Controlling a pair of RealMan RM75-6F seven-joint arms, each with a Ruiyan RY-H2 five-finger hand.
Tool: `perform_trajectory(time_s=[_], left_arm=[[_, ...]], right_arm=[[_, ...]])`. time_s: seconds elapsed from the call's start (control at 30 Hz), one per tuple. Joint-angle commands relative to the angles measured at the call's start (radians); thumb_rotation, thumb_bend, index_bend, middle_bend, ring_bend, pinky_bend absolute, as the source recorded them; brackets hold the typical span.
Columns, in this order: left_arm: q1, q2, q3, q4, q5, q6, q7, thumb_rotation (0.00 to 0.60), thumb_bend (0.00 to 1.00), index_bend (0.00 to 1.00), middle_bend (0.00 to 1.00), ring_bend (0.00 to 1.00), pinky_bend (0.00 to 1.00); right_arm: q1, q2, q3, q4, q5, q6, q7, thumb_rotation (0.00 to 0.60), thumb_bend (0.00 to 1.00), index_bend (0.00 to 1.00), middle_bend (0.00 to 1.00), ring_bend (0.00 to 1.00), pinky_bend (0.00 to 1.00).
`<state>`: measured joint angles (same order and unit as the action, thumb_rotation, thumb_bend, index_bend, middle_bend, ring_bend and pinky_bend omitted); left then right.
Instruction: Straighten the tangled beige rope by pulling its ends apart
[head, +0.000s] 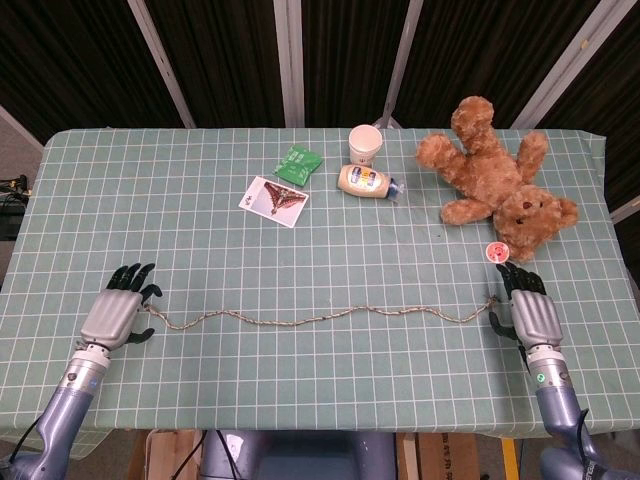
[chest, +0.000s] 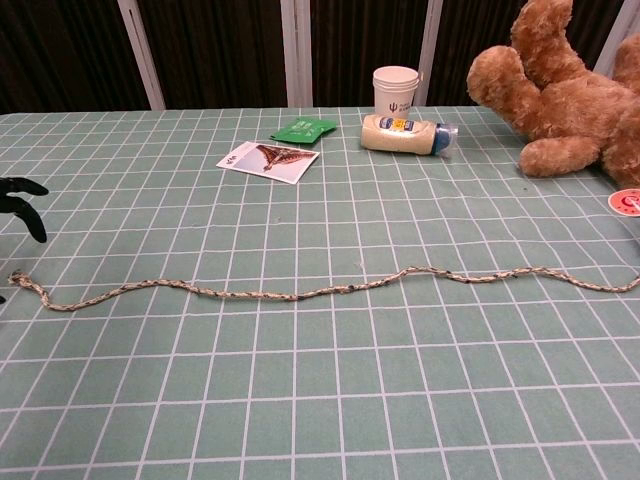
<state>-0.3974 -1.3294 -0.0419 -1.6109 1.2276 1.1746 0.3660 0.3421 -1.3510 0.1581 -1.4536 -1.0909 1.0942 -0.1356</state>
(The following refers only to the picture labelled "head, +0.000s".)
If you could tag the red round sticker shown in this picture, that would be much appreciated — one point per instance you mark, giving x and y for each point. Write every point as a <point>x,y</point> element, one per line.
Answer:
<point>497,252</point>

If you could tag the white frame post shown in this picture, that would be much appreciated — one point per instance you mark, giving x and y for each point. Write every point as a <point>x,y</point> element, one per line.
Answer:
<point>289,60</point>
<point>565,60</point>
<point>165,65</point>
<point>397,60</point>

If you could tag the brown teddy bear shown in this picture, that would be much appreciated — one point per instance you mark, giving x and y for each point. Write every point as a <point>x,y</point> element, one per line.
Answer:
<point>495,180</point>

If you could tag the green snack packet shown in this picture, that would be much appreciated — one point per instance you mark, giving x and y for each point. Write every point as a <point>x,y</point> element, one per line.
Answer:
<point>296,164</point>

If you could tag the wooden crate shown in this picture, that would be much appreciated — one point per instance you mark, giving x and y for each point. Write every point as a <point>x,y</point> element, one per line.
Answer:
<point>165,457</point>

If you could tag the white paper cup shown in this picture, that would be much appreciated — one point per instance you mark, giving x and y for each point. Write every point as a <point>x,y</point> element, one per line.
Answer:
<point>365,145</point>

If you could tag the white photo card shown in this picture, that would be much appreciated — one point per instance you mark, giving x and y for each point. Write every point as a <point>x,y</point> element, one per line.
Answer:
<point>274,201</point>

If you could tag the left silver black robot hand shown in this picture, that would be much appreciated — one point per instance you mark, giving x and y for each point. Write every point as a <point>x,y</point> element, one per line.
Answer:
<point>112,317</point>

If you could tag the black curtain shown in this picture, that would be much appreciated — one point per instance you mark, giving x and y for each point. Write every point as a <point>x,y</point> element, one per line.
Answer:
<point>345,50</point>

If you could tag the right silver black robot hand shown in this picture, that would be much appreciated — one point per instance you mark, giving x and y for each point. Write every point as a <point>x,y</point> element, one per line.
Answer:
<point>535,315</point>

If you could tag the mayonnaise squeeze bottle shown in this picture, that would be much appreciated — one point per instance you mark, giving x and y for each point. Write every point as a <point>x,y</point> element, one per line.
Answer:
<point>362,181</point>

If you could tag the brown cardboard box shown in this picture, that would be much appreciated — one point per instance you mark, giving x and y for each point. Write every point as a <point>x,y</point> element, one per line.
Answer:
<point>450,457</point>

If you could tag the grey robot torso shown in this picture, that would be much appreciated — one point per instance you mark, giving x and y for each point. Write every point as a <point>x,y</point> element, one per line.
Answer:
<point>300,457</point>

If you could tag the green grid tablecloth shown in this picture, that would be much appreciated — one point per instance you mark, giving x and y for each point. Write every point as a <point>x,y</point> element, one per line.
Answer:
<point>300,270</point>

